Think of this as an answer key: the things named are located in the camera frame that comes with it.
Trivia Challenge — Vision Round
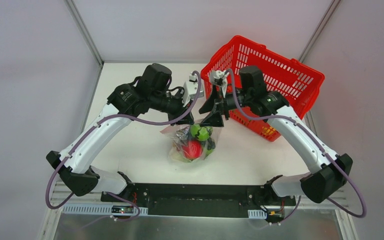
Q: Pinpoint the green mangosteen fruit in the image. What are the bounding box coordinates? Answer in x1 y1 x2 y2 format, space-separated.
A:
189 124 213 142

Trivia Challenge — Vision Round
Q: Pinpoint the dark grape bunch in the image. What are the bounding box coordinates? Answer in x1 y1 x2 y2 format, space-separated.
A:
203 137 216 152

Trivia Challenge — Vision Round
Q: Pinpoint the clear zip top bag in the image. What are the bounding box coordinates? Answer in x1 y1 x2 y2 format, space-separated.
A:
160 123 222 164

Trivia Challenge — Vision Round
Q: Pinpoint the light green round fruit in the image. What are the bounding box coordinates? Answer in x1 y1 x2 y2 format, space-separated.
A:
203 147 215 157

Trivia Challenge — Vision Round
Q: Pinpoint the red apple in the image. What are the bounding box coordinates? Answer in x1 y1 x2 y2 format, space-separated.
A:
181 139 203 161

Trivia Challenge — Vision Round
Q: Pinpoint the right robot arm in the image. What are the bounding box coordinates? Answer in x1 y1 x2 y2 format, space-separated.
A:
199 65 353 205

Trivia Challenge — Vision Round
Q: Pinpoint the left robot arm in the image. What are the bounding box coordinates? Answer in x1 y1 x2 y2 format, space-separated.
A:
46 63 198 203

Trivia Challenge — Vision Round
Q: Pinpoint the red plastic basket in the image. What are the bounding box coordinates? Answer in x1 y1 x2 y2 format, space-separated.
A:
200 35 326 143

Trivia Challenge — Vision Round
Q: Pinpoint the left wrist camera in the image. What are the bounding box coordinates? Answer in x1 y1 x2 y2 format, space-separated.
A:
182 73 205 107

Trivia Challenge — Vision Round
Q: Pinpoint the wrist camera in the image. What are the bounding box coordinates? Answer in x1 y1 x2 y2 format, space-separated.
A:
209 70 230 98
182 73 205 107

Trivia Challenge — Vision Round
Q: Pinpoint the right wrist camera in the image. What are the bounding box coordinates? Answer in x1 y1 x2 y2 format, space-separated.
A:
209 70 230 98

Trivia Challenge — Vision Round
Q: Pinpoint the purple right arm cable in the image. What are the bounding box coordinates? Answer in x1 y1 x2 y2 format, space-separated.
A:
223 68 368 219

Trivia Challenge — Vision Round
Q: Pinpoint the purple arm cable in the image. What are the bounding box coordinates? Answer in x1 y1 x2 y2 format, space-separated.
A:
223 68 368 219
45 70 202 210

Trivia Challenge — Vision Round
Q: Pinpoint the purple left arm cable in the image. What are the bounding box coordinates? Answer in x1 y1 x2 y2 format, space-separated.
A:
45 70 202 210

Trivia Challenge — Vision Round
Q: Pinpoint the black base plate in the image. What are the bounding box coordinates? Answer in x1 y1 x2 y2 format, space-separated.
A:
119 183 296 218

